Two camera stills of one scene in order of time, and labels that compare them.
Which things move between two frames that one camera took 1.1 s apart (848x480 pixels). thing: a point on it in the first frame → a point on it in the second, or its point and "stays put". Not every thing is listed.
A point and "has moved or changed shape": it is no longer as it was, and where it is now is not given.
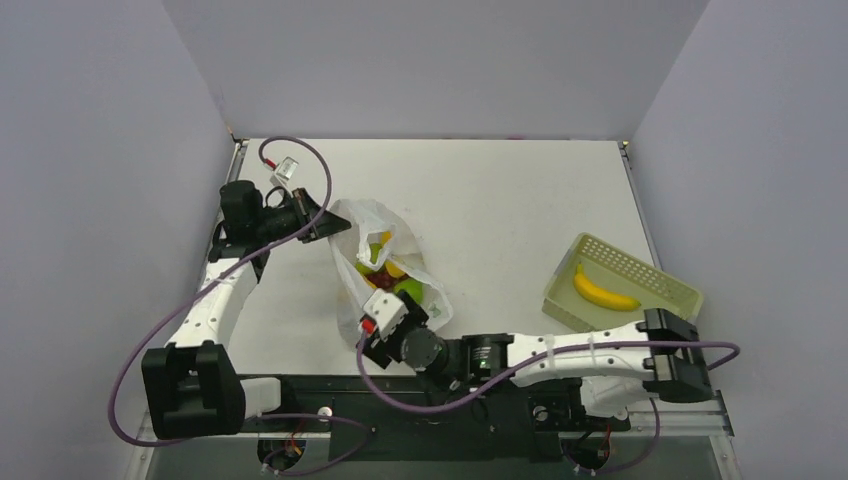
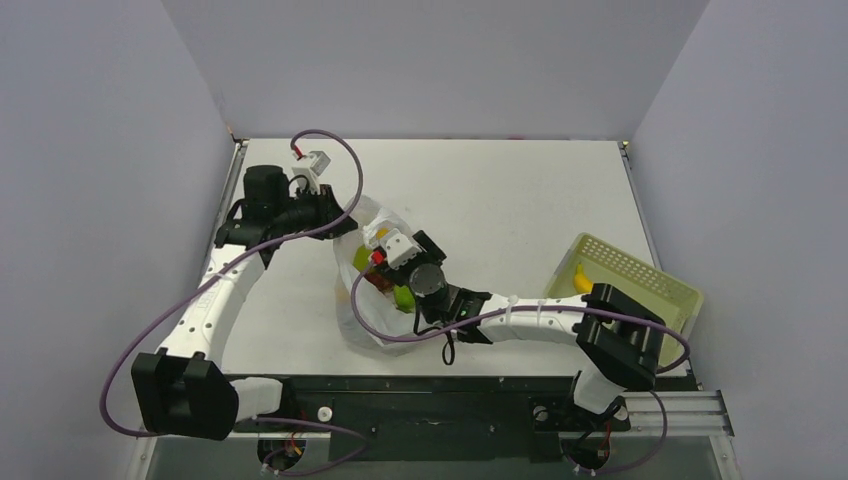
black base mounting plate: [380, 418] stays put
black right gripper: [378, 347] → [428, 245]
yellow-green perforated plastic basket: [598, 286] stays put
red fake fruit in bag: [382, 279] stays put
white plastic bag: [376, 236] has moved or changed shape
